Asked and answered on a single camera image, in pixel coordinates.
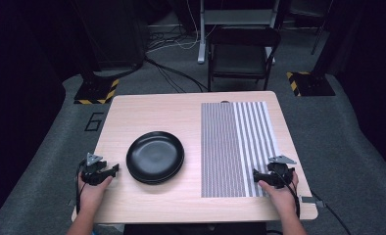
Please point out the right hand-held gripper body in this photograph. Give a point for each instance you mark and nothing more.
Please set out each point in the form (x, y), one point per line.
(277, 174)

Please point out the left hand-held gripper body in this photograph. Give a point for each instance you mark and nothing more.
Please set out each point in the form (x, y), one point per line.
(93, 173)

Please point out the person's left hand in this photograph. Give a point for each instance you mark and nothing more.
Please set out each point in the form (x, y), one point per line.
(93, 194)

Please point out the person's right hand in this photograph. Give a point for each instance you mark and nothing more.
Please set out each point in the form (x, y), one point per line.
(280, 199)

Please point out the grey tape strip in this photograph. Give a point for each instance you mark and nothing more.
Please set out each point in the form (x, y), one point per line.
(312, 200)
(71, 202)

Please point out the grey striped placemat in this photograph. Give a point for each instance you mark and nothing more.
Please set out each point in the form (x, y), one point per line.
(227, 147)

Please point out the black stand with striped base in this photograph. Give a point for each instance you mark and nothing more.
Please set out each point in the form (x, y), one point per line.
(94, 91)
(312, 84)

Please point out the person's dark clothing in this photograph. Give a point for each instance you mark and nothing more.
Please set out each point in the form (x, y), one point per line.
(194, 229)

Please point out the black folding chair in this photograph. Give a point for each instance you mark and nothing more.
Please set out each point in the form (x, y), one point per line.
(243, 58)

